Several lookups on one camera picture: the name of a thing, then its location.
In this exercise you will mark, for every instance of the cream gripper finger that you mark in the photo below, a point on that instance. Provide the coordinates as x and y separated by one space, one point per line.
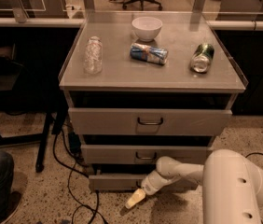
135 198

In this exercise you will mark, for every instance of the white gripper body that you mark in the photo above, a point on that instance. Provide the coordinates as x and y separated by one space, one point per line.
151 185

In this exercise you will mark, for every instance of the grey drawer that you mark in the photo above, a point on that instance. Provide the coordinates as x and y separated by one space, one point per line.
119 154
129 182
133 121

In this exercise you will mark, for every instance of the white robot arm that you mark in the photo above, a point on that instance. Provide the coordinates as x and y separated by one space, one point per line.
232 186

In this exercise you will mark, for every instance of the grey drawer cabinet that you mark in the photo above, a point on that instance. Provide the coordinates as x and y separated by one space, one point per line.
128 83

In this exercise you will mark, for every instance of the black power adapter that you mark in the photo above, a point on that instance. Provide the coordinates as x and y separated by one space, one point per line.
74 143

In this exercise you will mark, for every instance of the brown shoe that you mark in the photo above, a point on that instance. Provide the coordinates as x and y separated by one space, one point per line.
14 202

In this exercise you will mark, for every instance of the blue crushed can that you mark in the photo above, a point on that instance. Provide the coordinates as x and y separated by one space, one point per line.
148 53

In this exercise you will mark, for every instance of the green soda can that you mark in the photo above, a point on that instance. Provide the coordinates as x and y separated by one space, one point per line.
202 58

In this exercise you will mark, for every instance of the clear plastic bottle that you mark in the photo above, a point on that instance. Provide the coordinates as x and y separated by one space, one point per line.
93 58

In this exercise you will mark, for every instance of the white bowl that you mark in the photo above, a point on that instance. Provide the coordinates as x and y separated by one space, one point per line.
146 28

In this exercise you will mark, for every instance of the black table frame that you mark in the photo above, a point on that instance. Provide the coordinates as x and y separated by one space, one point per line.
29 83

